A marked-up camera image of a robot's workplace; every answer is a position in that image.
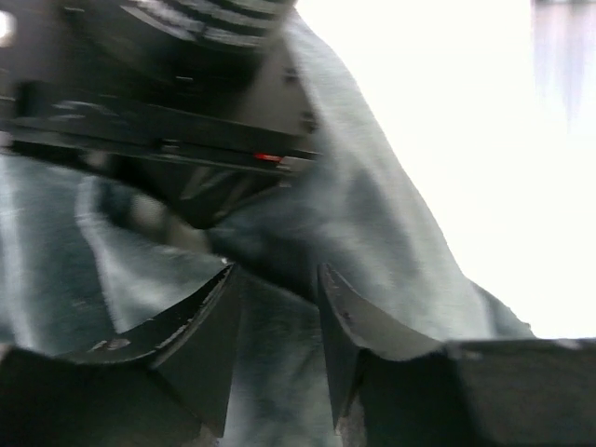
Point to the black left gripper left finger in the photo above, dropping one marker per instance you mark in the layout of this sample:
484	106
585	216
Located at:
166	382

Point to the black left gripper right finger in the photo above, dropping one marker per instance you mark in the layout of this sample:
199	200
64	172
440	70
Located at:
390	385

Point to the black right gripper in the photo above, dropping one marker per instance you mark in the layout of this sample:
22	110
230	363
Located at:
199	104

